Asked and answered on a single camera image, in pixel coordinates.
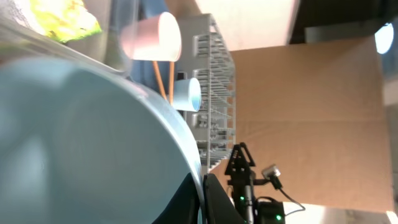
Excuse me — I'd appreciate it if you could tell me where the grey dishwasher rack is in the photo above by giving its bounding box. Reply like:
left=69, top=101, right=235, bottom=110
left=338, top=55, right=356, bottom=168
left=177, top=14, right=236, bottom=174

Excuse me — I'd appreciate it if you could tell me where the dark blue plate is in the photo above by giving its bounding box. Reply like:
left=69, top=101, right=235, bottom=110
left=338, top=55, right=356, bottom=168
left=131, top=0, right=172, bottom=96

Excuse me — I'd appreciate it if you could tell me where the light blue bowl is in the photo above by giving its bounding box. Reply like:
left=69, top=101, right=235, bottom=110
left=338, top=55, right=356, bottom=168
left=1, top=57, right=204, bottom=223

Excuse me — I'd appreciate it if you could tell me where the left wooden chopstick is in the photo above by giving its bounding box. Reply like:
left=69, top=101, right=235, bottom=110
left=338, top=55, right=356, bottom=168
left=152, top=61, right=167, bottom=100

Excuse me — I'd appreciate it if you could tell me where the brown cardboard board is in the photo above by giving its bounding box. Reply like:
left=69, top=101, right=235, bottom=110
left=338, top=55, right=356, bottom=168
left=232, top=37, right=394, bottom=212

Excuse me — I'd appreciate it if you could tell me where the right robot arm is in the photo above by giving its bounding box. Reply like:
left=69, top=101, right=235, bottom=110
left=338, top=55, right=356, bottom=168
left=224, top=142, right=285, bottom=223

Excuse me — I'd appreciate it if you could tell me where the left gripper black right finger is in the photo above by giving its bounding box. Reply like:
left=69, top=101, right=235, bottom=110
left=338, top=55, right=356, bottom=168
left=203, top=174, right=246, bottom=224

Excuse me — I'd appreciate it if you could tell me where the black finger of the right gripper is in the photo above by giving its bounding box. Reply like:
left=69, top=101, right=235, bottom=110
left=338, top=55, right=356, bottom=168
left=224, top=142, right=256, bottom=186

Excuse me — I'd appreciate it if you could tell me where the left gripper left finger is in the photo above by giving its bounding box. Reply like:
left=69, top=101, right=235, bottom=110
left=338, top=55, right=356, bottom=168
left=152, top=174, right=200, bottom=224

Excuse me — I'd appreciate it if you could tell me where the green yellow snack wrapper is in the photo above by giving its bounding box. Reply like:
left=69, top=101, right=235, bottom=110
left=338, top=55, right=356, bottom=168
left=30, top=0, right=102, bottom=43

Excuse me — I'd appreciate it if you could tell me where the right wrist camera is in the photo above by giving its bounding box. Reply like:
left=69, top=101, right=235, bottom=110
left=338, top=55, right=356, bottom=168
left=262, top=164, right=282, bottom=190

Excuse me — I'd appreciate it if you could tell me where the clear plastic waste bin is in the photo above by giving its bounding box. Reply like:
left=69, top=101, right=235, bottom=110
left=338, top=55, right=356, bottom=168
left=1, top=0, right=139, bottom=77

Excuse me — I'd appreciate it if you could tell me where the pink plastic cup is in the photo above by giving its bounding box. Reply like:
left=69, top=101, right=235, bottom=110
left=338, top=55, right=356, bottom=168
left=120, top=12, right=182, bottom=62

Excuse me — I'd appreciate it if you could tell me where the wooden chopstick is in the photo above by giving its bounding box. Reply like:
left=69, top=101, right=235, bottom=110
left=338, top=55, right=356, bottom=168
left=169, top=62, right=175, bottom=105
left=152, top=61, right=167, bottom=100

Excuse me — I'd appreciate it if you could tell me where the light blue plastic cup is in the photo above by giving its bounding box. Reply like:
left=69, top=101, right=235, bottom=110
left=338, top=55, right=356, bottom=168
left=172, top=78, right=201, bottom=112

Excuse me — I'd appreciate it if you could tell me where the right wooden chopstick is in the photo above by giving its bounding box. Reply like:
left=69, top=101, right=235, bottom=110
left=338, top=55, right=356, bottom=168
left=169, top=62, right=175, bottom=105

